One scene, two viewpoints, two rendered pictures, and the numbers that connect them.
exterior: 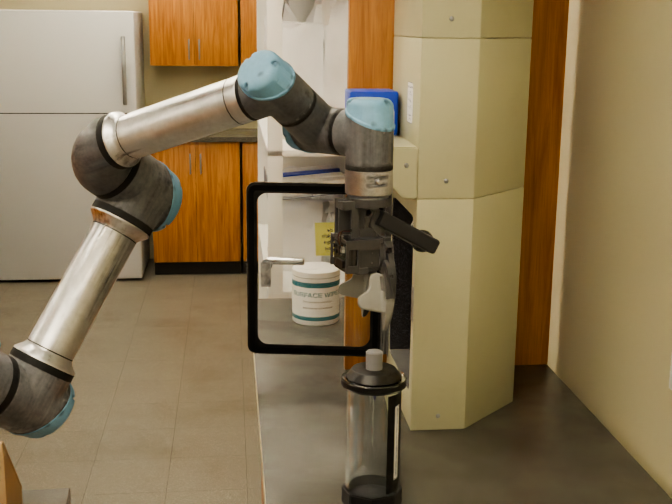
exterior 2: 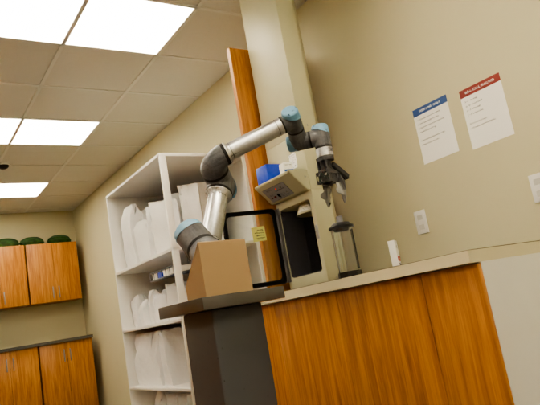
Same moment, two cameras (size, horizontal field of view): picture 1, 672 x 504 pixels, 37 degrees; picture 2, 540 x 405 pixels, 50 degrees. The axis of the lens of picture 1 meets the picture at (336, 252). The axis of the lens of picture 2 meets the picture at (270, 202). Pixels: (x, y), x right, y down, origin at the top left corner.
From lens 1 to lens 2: 1.70 m
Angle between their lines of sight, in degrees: 37
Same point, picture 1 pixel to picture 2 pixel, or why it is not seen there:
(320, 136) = (304, 139)
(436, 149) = (312, 170)
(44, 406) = not seen: hidden behind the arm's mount
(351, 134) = (318, 134)
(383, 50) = (259, 160)
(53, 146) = not seen: outside the picture
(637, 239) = (381, 199)
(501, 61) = not seen: hidden behind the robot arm
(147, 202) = (231, 183)
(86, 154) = (217, 157)
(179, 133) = (258, 141)
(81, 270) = (216, 207)
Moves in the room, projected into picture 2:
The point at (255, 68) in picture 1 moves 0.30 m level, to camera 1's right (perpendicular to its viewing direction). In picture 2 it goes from (289, 110) to (347, 111)
